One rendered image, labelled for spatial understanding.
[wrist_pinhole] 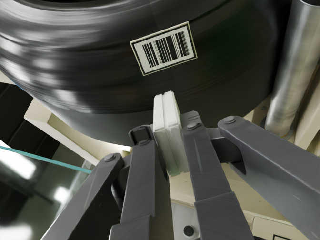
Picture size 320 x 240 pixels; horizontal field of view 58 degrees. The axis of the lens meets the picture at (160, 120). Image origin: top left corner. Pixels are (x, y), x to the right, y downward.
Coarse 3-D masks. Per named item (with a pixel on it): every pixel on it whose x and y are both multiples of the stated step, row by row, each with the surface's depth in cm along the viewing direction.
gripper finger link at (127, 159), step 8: (152, 128) 18; (160, 152) 15; (128, 160) 15; (160, 160) 15; (128, 168) 14; (120, 176) 14; (112, 184) 14; (120, 184) 14; (112, 192) 15; (120, 192) 14
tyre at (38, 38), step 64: (0, 0) 36; (64, 0) 70; (128, 0) 30; (192, 0) 29; (256, 0) 30; (0, 64) 38; (64, 64) 32; (128, 64) 31; (192, 64) 31; (256, 64) 35; (128, 128) 41
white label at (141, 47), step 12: (180, 24) 28; (156, 36) 28; (168, 36) 28; (180, 36) 28; (132, 48) 29; (144, 48) 29; (156, 48) 29; (168, 48) 29; (180, 48) 29; (192, 48) 29; (144, 60) 29; (156, 60) 30; (168, 60) 30; (180, 60) 30; (144, 72) 30
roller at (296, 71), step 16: (304, 0) 27; (304, 16) 28; (288, 32) 32; (304, 32) 30; (288, 48) 34; (304, 48) 32; (288, 64) 36; (304, 64) 34; (288, 80) 38; (304, 80) 38; (272, 96) 45; (288, 96) 41; (272, 112) 48; (288, 112) 46; (272, 128) 53; (288, 128) 52
